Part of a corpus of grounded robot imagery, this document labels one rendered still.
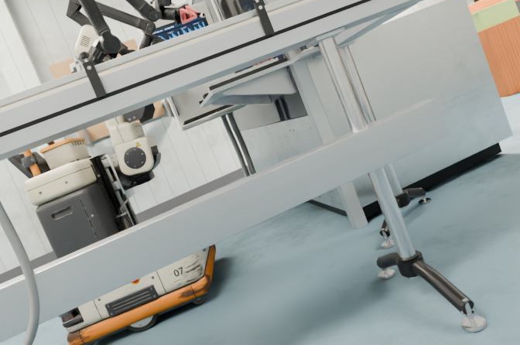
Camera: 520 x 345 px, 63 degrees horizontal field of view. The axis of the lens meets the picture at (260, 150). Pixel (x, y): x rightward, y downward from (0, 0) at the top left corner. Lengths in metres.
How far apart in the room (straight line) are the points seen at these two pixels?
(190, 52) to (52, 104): 0.36
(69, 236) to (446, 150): 1.85
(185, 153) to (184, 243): 4.29
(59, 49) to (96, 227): 3.77
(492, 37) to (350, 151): 3.30
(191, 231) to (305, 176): 0.34
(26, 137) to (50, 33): 4.53
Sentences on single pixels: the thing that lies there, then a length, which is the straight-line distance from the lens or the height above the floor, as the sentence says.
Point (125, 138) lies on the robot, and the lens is 2.12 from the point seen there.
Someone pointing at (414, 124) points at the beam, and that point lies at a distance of 1.34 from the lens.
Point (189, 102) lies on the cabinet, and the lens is 2.97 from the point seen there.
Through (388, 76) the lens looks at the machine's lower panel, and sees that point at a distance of 2.24.
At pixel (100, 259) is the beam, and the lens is 1.17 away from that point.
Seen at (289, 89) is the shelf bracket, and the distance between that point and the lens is 2.13.
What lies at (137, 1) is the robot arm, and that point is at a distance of 2.05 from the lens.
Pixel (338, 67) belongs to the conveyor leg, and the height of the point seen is 0.74.
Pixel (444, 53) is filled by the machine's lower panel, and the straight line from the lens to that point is 2.42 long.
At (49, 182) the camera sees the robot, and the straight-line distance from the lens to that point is 2.08.
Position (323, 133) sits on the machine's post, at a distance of 2.06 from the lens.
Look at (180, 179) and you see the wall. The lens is 5.41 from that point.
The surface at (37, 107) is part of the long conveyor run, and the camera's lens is 1.15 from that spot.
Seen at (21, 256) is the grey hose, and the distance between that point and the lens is 1.20.
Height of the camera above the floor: 0.71
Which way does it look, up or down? 5 degrees down
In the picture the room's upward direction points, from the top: 22 degrees counter-clockwise
